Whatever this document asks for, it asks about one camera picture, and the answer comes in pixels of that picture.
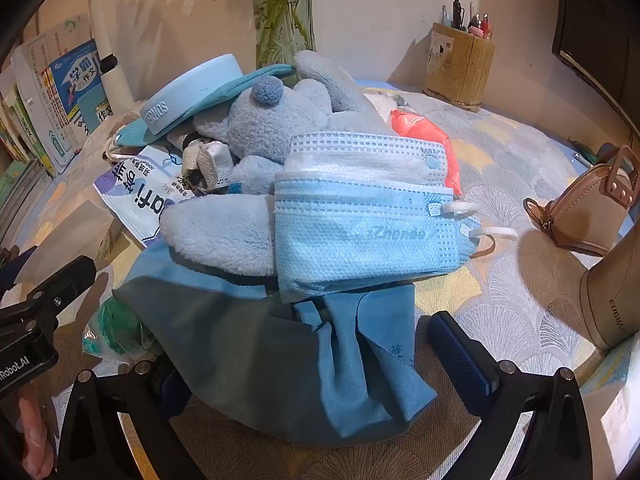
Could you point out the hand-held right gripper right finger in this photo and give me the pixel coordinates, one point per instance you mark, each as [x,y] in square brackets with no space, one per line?
[465,360]

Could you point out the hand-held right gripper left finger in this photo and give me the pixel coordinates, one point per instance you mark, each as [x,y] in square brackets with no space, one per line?
[172,392]

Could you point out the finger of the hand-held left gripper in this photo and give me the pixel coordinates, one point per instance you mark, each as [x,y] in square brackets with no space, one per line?
[70,280]

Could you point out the green packet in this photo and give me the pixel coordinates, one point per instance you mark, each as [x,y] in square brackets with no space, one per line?
[115,325]

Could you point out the blue microfiber cloth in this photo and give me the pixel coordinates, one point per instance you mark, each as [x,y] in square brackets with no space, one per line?
[250,360]

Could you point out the blue face mask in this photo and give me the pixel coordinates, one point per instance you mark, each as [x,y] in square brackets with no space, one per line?
[350,250]
[350,160]

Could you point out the grey blue plush toy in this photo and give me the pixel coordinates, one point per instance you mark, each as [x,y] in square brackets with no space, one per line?
[260,120]

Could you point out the person's left hand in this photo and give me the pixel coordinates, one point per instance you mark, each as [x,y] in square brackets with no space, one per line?
[37,440]

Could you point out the pastel scallop pattern mat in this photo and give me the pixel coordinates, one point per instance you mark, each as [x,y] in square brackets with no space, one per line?
[525,280]

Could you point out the white purple tissue packet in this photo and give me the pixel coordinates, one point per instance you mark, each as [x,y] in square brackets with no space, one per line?
[135,200]

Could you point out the row of books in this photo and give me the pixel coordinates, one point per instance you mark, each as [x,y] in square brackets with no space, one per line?
[20,160]

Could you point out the beige tumbler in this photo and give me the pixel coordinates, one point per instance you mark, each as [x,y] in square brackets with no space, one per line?
[615,300]

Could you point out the white tissue box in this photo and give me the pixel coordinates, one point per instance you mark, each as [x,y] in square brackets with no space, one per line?
[625,400]

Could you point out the blue cover book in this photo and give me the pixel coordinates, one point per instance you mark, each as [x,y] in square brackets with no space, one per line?
[80,90]

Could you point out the small brown bag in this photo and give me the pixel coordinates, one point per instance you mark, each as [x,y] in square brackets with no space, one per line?
[585,210]

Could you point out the light blue round case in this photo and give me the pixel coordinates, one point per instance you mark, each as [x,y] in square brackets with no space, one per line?
[190,90]

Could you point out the white green pen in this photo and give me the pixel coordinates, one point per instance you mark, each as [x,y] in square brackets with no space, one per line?
[582,156]

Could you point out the orange packet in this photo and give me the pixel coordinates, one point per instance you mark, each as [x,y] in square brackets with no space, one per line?
[425,127]

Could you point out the white plastic wrapper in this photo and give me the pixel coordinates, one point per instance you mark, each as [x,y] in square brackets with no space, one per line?
[387,107]

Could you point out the wooden pen holder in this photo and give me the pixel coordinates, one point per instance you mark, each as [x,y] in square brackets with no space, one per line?
[460,70]

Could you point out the glass vase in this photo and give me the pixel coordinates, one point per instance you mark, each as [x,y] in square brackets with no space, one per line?
[280,45]

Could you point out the bunch of pens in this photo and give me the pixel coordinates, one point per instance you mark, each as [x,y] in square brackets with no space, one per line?
[457,10]

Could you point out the black television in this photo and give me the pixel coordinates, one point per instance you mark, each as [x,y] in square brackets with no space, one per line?
[590,10]

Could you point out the white lamp post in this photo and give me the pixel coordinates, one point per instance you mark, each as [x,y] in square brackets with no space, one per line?
[117,85]

